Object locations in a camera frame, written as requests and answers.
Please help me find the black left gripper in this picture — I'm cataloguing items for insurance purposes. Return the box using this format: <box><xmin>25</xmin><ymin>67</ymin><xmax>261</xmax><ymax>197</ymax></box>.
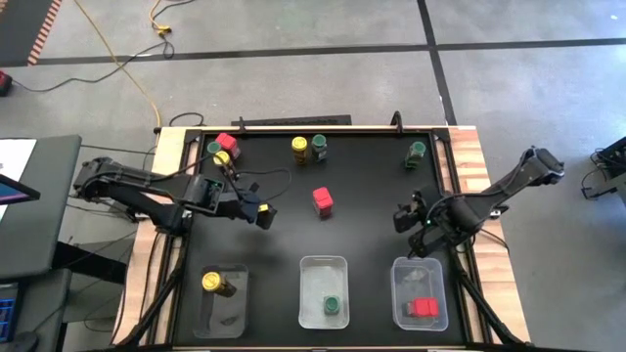
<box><xmin>213</xmin><ymin>179</ymin><xmax>279</xmax><ymax>232</ymax></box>

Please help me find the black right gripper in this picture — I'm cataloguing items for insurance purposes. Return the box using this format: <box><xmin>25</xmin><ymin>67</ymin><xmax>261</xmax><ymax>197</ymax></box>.
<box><xmin>393</xmin><ymin>188</ymin><xmax>454</xmax><ymax>259</ymax></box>

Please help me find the red lid spice jar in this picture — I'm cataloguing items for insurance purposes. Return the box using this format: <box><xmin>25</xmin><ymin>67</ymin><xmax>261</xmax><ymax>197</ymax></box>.
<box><xmin>214</xmin><ymin>131</ymin><xmax>243</xmax><ymax>161</ymax></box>
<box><xmin>311</xmin><ymin>186</ymin><xmax>335</xmax><ymax>220</ymax></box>
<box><xmin>401</xmin><ymin>296</ymin><xmax>441</xmax><ymax>320</ymax></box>

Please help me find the yellow lid black spice jar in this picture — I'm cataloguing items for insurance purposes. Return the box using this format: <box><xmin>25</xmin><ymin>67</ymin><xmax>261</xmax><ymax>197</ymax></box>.
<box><xmin>291</xmin><ymin>135</ymin><xmax>310</xmax><ymax>166</ymax></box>
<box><xmin>201</xmin><ymin>271</ymin><xmax>239</xmax><ymax>298</ymax></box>
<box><xmin>212</xmin><ymin>150</ymin><xmax>241</xmax><ymax>180</ymax></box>

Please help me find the green lid jar dark label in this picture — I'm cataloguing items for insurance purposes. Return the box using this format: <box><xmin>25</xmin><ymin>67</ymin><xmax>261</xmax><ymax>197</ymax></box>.
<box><xmin>310</xmin><ymin>133</ymin><xmax>330</xmax><ymax>163</ymax></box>

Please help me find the black table mat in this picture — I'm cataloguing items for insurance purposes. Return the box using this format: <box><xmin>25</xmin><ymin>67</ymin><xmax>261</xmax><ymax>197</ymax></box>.
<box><xmin>188</xmin><ymin>130</ymin><xmax>467</xmax><ymax>346</ymax></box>

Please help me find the frosted white plastic bin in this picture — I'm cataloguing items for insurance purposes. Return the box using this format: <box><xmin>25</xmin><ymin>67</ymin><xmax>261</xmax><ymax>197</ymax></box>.
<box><xmin>297</xmin><ymin>253</ymin><xmax>351</xmax><ymax>330</ymax></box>

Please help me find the long black bar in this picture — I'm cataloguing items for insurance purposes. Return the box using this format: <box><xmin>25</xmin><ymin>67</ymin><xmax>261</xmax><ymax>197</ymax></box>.
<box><xmin>230</xmin><ymin>113</ymin><xmax>353</xmax><ymax>128</ymax></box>

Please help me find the clear smoky plastic bin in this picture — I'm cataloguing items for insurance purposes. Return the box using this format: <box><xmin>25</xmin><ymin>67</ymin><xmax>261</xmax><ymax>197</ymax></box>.
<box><xmin>193</xmin><ymin>262</ymin><xmax>249</xmax><ymax>339</ymax></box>

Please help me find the grey side table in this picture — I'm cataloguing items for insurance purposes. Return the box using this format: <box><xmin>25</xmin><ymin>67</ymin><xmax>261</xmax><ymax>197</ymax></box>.
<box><xmin>0</xmin><ymin>134</ymin><xmax>83</xmax><ymax>281</ymax></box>

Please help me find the tablet with lit screen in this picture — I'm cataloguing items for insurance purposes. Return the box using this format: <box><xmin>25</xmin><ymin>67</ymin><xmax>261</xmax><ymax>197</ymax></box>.
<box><xmin>0</xmin><ymin>173</ymin><xmax>42</xmax><ymax>207</ymax></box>

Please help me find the white paper sheet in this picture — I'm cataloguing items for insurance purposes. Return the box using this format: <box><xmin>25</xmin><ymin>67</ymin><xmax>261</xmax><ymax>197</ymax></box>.
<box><xmin>0</xmin><ymin>138</ymin><xmax>38</xmax><ymax>221</ymax></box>

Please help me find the lit keyboard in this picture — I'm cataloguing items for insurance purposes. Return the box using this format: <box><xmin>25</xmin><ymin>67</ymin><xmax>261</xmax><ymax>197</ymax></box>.
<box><xmin>0</xmin><ymin>283</ymin><xmax>20</xmax><ymax>344</ymax></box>

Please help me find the black mat orange striped edge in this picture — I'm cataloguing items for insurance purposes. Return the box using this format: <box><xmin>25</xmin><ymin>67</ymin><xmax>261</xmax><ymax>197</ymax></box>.
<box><xmin>0</xmin><ymin>0</ymin><xmax>65</xmax><ymax>67</ymax></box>

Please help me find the black left wrist camera cable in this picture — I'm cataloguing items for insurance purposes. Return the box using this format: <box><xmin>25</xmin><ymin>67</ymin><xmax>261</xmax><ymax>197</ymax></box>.
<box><xmin>229</xmin><ymin>166</ymin><xmax>293</xmax><ymax>202</ymax></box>

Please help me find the looped black cable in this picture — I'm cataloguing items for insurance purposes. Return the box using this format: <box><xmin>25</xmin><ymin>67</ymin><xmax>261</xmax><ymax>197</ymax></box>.
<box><xmin>167</xmin><ymin>110</ymin><xmax>206</xmax><ymax>129</ymax></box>

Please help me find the long yellow floor cable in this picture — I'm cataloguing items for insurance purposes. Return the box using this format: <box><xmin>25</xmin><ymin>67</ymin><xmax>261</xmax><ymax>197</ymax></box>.
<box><xmin>71</xmin><ymin>0</ymin><xmax>163</xmax><ymax>129</ymax></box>

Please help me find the long black floor cable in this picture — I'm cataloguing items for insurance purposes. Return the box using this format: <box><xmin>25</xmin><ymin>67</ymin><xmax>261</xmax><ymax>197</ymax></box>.
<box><xmin>10</xmin><ymin>38</ymin><xmax>177</xmax><ymax>94</ymax></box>

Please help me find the black equipment with cables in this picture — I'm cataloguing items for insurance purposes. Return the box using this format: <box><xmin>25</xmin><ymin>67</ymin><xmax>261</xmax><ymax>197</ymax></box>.
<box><xmin>580</xmin><ymin>135</ymin><xmax>626</xmax><ymax>201</ymax></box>

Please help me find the yellow cable with plug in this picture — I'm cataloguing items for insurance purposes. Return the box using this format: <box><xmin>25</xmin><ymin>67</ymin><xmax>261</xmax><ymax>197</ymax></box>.
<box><xmin>148</xmin><ymin>0</ymin><xmax>173</xmax><ymax>36</ymax></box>

